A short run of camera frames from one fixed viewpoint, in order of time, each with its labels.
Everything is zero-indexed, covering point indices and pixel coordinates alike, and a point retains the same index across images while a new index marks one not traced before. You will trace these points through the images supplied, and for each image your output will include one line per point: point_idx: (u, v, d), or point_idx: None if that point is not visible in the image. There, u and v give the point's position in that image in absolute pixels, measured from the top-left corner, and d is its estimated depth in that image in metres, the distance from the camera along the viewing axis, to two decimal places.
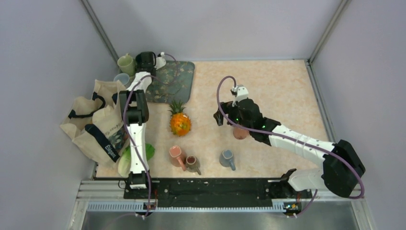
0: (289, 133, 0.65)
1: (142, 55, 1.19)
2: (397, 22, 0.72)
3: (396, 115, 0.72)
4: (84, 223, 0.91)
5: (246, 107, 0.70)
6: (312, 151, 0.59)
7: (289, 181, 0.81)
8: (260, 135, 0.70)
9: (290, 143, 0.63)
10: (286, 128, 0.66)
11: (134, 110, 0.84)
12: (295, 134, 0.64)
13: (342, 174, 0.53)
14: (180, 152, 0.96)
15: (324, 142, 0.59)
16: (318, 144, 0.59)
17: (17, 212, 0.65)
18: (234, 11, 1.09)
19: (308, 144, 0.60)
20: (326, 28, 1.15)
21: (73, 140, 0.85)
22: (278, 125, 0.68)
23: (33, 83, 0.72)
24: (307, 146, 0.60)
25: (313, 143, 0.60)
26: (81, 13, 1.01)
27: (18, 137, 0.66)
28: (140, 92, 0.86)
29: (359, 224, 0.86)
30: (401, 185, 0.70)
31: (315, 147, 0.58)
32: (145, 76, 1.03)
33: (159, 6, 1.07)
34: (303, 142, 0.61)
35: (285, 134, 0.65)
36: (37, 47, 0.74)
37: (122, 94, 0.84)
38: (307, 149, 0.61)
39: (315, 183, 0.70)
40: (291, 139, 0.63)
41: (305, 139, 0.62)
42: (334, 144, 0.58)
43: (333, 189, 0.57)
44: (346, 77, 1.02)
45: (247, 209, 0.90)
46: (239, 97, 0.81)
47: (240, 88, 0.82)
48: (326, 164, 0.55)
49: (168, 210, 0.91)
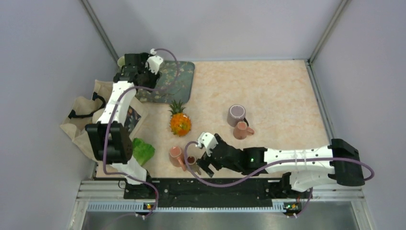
0: (282, 155, 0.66)
1: (126, 57, 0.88)
2: (397, 23, 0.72)
3: (396, 115, 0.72)
4: (84, 223, 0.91)
5: (223, 155, 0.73)
6: (317, 164, 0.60)
7: (293, 188, 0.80)
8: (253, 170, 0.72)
9: (291, 165, 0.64)
10: (275, 152, 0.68)
11: (112, 147, 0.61)
12: (289, 155, 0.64)
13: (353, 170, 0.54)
14: (180, 152, 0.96)
15: (320, 149, 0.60)
16: (317, 155, 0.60)
17: (17, 212, 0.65)
18: (234, 12, 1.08)
19: (309, 159, 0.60)
20: (326, 28, 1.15)
21: (73, 140, 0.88)
22: (265, 151, 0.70)
23: (33, 84, 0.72)
24: (309, 161, 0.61)
25: (312, 156, 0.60)
26: (80, 13, 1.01)
27: (19, 137, 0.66)
28: (117, 125, 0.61)
29: (359, 224, 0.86)
30: (401, 185, 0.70)
31: (317, 160, 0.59)
32: (129, 89, 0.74)
33: (159, 6, 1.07)
34: (303, 159, 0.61)
35: (279, 158, 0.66)
36: (36, 47, 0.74)
37: (93, 131, 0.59)
38: (310, 164, 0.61)
39: (321, 181, 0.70)
40: (290, 161, 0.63)
41: (302, 155, 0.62)
42: (329, 146, 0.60)
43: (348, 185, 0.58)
44: (346, 77, 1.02)
45: (247, 209, 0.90)
46: (209, 143, 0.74)
47: (203, 137, 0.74)
48: (339, 172, 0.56)
49: (169, 210, 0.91)
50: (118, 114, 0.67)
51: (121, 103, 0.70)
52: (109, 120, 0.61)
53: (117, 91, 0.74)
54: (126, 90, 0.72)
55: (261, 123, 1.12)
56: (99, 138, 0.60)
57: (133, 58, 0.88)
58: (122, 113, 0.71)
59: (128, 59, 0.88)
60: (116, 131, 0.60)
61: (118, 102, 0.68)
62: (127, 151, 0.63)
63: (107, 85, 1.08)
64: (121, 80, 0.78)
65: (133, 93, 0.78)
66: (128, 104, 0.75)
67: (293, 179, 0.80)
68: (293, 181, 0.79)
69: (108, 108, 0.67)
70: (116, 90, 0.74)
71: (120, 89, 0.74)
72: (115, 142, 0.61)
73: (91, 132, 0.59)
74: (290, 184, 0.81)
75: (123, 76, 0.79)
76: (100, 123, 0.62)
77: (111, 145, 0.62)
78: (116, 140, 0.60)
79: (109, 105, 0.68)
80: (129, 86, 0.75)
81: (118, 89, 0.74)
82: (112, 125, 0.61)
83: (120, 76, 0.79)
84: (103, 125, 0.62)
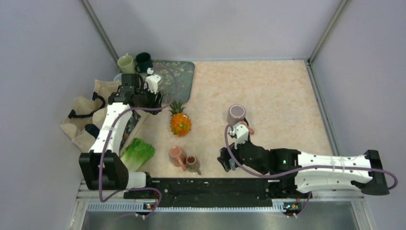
0: (317, 160, 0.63)
1: (122, 77, 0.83)
2: (396, 22, 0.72)
3: (396, 115, 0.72)
4: (84, 223, 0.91)
5: (253, 156, 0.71)
6: (355, 173, 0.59)
7: (299, 189, 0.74)
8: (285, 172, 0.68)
9: (328, 171, 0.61)
10: (310, 155, 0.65)
11: (107, 177, 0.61)
12: (326, 161, 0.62)
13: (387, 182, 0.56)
14: (180, 152, 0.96)
15: (357, 158, 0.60)
16: (355, 164, 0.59)
17: (16, 212, 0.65)
18: (234, 11, 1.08)
19: (348, 167, 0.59)
20: (326, 28, 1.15)
21: (73, 140, 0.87)
22: (299, 155, 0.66)
23: (33, 83, 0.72)
24: (347, 169, 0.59)
25: (350, 164, 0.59)
26: (81, 13, 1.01)
27: (19, 137, 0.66)
28: (110, 155, 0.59)
29: (359, 224, 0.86)
30: (401, 185, 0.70)
31: (356, 168, 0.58)
32: (124, 113, 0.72)
33: (159, 6, 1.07)
34: (342, 166, 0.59)
35: (315, 163, 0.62)
36: (36, 47, 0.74)
37: (85, 162, 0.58)
38: (348, 172, 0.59)
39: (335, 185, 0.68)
40: (328, 167, 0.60)
41: (341, 162, 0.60)
42: (366, 157, 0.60)
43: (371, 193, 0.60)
44: (346, 77, 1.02)
45: (247, 209, 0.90)
46: (241, 137, 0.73)
47: (237, 128, 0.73)
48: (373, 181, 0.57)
49: (169, 210, 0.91)
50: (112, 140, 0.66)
51: (116, 128, 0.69)
52: (103, 150, 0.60)
53: (111, 114, 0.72)
54: (120, 114, 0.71)
55: (261, 123, 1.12)
56: (92, 168, 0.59)
57: (130, 78, 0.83)
58: (117, 136, 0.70)
59: (125, 78, 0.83)
60: (109, 161, 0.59)
61: (113, 128, 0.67)
62: (121, 179, 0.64)
63: (107, 85, 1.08)
64: (116, 100, 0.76)
65: (129, 114, 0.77)
66: (122, 126, 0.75)
67: (300, 180, 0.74)
68: (301, 182, 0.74)
69: (101, 134, 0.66)
70: (111, 113, 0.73)
71: (115, 112, 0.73)
72: (109, 172, 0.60)
73: (83, 163, 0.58)
74: (297, 186, 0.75)
75: (118, 97, 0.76)
76: (93, 153, 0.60)
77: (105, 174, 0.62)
78: (109, 170, 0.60)
79: (103, 131, 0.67)
80: (124, 109, 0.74)
81: (112, 112, 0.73)
82: (106, 155, 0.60)
83: (115, 96, 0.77)
84: (96, 154, 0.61)
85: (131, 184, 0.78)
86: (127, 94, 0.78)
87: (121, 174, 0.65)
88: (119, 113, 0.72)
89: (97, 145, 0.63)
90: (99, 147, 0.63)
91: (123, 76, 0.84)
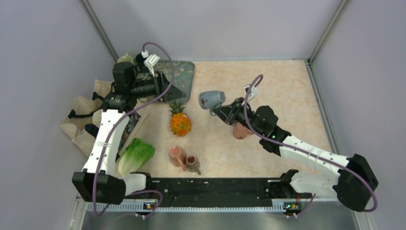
0: (301, 144, 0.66)
1: (115, 74, 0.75)
2: (396, 22, 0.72)
3: (396, 115, 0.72)
4: (84, 223, 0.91)
5: (266, 118, 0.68)
6: (326, 166, 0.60)
7: (292, 183, 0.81)
8: (270, 145, 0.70)
9: (302, 155, 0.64)
10: (297, 140, 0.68)
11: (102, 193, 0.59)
12: (308, 147, 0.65)
13: (357, 188, 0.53)
14: (180, 152, 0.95)
15: (338, 156, 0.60)
16: (331, 158, 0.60)
17: (17, 212, 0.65)
18: (234, 11, 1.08)
19: (321, 158, 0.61)
20: (326, 28, 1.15)
21: (73, 140, 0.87)
22: (289, 136, 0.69)
23: (33, 83, 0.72)
24: (321, 160, 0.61)
25: (326, 157, 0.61)
26: (80, 13, 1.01)
27: (18, 137, 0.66)
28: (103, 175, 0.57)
29: (359, 224, 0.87)
30: (400, 185, 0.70)
31: (329, 162, 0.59)
32: (118, 123, 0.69)
33: (159, 5, 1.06)
34: (317, 156, 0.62)
35: (297, 145, 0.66)
36: (36, 47, 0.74)
37: (79, 181, 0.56)
38: (320, 163, 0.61)
39: (321, 190, 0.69)
40: (303, 152, 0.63)
41: (319, 152, 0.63)
42: (349, 159, 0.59)
43: (347, 202, 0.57)
44: (346, 77, 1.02)
45: (246, 209, 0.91)
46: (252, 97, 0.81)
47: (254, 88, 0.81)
48: (343, 180, 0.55)
49: (169, 209, 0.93)
50: (106, 158, 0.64)
51: (110, 143, 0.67)
52: (96, 170, 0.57)
53: (106, 124, 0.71)
54: (114, 127, 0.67)
55: None
56: (86, 187, 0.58)
57: (124, 76, 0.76)
58: (113, 152, 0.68)
59: (118, 75, 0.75)
60: (103, 182, 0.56)
61: (106, 143, 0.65)
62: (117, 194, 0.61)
63: (107, 85, 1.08)
64: (111, 104, 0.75)
65: (125, 121, 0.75)
66: (118, 137, 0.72)
67: (297, 177, 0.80)
68: (295, 178, 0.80)
69: (95, 151, 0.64)
70: (105, 122, 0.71)
71: (110, 121, 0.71)
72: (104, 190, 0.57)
73: (76, 182, 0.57)
74: (292, 181, 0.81)
75: (113, 100, 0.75)
76: (87, 172, 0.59)
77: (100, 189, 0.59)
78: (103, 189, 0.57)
79: (96, 147, 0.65)
80: (118, 117, 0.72)
81: (107, 122, 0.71)
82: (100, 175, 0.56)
83: (109, 100, 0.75)
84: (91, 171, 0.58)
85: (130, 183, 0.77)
86: (122, 97, 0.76)
87: (118, 191, 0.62)
88: (114, 124, 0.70)
89: (91, 165, 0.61)
90: (94, 166, 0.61)
91: (117, 71, 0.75)
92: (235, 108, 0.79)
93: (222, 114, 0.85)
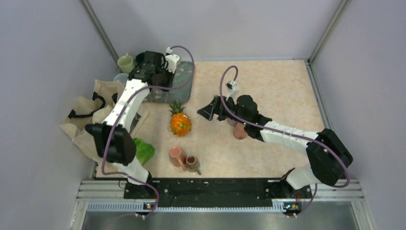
0: (279, 126, 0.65)
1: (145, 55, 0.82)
2: (397, 22, 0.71)
3: (396, 114, 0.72)
4: (84, 223, 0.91)
5: (245, 104, 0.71)
6: (298, 141, 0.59)
7: (287, 180, 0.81)
8: (253, 132, 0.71)
9: (278, 135, 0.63)
10: (276, 123, 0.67)
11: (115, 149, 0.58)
12: (285, 128, 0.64)
13: (324, 159, 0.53)
14: (180, 152, 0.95)
15: (310, 132, 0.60)
16: (303, 133, 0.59)
17: (17, 212, 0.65)
18: (234, 11, 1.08)
19: (294, 134, 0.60)
20: (326, 28, 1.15)
21: (73, 139, 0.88)
22: (269, 121, 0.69)
23: (33, 84, 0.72)
24: (293, 137, 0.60)
25: (299, 133, 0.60)
26: (80, 13, 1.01)
27: (18, 137, 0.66)
28: (122, 129, 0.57)
29: (359, 224, 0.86)
30: (401, 186, 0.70)
31: (300, 137, 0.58)
32: (140, 90, 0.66)
33: (159, 5, 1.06)
34: (289, 133, 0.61)
35: (275, 128, 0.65)
36: (36, 47, 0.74)
37: (97, 132, 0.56)
38: (293, 139, 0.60)
39: (310, 179, 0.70)
40: (279, 131, 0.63)
41: (291, 130, 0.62)
42: (319, 132, 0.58)
43: (321, 177, 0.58)
44: (345, 77, 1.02)
45: (247, 209, 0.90)
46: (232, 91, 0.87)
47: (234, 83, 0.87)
48: (310, 152, 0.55)
49: (168, 210, 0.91)
50: (125, 117, 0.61)
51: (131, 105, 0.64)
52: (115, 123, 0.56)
53: (129, 90, 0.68)
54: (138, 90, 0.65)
55: None
56: (102, 140, 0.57)
57: (153, 57, 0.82)
58: (131, 115, 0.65)
59: (148, 57, 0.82)
60: (119, 134, 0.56)
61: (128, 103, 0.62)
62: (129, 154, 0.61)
63: (107, 85, 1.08)
64: (136, 77, 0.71)
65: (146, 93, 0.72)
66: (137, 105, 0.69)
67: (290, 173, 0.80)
68: (290, 174, 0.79)
69: (116, 109, 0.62)
70: (129, 88, 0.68)
71: (133, 88, 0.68)
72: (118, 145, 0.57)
73: (95, 132, 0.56)
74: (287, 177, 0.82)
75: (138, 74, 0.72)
76: (106, 124, 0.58)
77: (113, 145, 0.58)
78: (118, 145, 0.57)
79: (117, 105, 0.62)
80: (142, 86, 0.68)
81: (130, 88, 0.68)
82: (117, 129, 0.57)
83: (135, 73, 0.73)
84: (109, 125, 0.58)
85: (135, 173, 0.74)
86: (147, 72, 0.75)
87: (130, 151, 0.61)
88: (136, 90, 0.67)
89: (110, 119, 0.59)
90: (112, 120, 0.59)
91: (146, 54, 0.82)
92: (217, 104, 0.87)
93: (206, 113, 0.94)
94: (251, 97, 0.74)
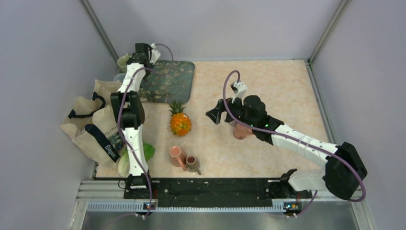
0: (293, 133, 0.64)
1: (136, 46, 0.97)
2: (396, 22, 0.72)
3: (396, 114, 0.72)
4: (84, 223, 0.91)
5: (253, 105, 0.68)
6: (315, 152, 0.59)
7: (289, 181, 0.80)
8: (262, 134, 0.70)
9: (293, 143, 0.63)
10: (289, 128, 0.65)
11: (129, 112, 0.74)
12: (299, 135, 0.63)
13: (343, 174, 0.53)
14: (180, 152, 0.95)
15: (328, 144, 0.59)
16: (321, 145, 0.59)
17: (17, 212, 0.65)
18: (234, 11, 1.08)
19: (311, 145, 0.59)
20: (326, 28, 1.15)
21: (73, 140, 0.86)
22: (281, 125, 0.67)
23: (32, 84, 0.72)
24: (310, 147, 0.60)
25: (316, 144, 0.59)
26: (80, 13, 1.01)
27: (19, 137, 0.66)
28: (135, 94, 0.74)
29: (359, 224, 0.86)
30: (400, 185, 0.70)
31: (318, 149, 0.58)
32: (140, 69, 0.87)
33: (159, 5, 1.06)
34: (306, 143, 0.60)
35: (288, 134, 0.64)
36: (37, 47, 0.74)
37: (115, 98, 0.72)
38: (310, 150, 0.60)
39: (315, 183, 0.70)
40: (294, 139, 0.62)
41: (308, 139, 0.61)
42: (337, 146, 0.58)
43: (335, 191, 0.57)
44: (345, 77, 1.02)
45: (247, 209, 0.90)
46: (239, 92, 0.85)
47: (240, 84, 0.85)
48: (329, 166, 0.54)
49: (168, 210, 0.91)
50: (133, 86, 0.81)
51: (135, 79, 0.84)
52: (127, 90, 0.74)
53: (130, 70, 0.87)
54: (139, 69, 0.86)
55: None
56: (119, 105, 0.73)
57: (141, 46, 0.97)
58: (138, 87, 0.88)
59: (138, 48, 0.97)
60: (133, 97, 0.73)
61: (133, 77, 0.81)
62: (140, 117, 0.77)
63: (107, 85, 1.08)
64: (133, 62, 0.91)
65: (142, 72, 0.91)
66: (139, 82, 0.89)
67: (293, 175, 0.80)
68: (292, 176, 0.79)
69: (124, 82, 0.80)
70: (129, 69, 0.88)
71: (133, 68, 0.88)
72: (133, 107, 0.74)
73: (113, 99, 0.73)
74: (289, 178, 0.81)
75: (134, 60, 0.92)
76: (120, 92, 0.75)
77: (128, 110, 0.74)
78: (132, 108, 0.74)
79: (126, 79, 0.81)
80: (140, 66, 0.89)
81: (131, 68, 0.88)
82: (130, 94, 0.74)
83: (132, 60, 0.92)
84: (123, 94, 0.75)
85: (139, 152, 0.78)
86: (141, 57, 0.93)
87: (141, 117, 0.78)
88: (136, 68, 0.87)
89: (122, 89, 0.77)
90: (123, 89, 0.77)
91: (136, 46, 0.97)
92: (222, 107, 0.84)
93: (212, 115, 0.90)
94: (258, 97, 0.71)
